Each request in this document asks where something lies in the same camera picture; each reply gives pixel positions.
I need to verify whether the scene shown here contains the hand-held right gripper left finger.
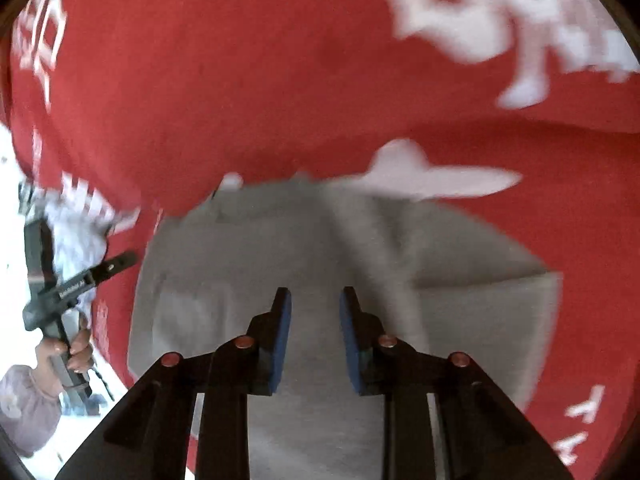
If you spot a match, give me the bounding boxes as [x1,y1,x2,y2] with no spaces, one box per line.
[55,287,293,480]

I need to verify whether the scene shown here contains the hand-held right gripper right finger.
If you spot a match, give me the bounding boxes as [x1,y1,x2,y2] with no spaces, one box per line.
[339,286,576,480]

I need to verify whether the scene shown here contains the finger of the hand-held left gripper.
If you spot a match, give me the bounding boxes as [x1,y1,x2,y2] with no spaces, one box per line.
[91,251,139,284]

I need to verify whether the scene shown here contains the grey sweater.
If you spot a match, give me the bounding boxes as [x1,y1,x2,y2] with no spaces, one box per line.
[127,172,563,480]

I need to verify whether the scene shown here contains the person's left forearm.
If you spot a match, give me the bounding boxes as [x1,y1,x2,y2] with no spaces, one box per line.
[0,364,65,459]

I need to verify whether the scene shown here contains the person's left hand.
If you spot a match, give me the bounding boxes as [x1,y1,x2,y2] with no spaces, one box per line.
[35,312,96,377]

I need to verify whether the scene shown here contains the pale floral cloth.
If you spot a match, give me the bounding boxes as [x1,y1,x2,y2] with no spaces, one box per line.
[20,185,112,286]

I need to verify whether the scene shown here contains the red printed blanket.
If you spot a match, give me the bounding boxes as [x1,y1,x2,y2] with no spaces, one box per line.
[0,0,640,480]

